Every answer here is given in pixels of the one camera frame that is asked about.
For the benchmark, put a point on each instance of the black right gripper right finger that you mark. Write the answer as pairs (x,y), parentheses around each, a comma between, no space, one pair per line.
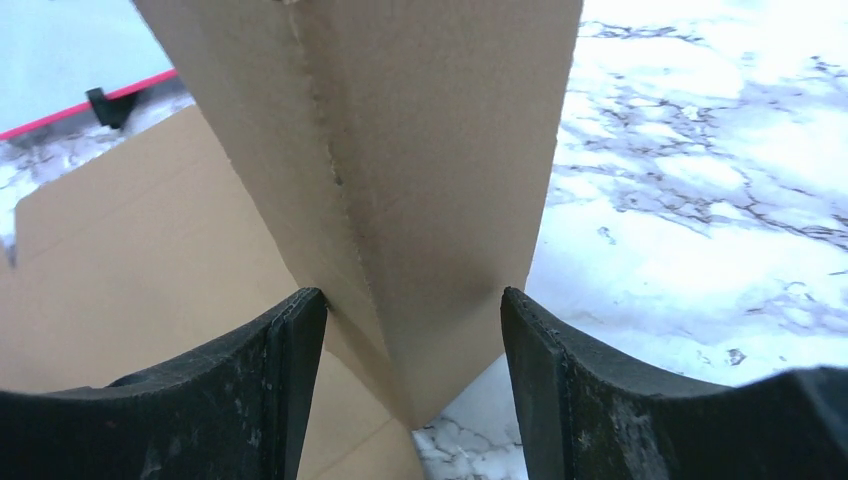
(589,411)

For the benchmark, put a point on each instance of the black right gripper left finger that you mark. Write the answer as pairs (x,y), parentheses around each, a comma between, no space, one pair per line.
(236,407)

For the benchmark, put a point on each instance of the brown cardboard box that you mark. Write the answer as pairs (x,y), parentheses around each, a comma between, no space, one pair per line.
(394,155)

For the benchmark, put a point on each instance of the black whiteboard stand clip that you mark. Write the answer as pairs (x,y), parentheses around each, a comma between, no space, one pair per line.
(112,112)

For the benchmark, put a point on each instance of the pink framed whiteboard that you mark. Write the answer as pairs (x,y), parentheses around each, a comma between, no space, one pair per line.
(53,52)

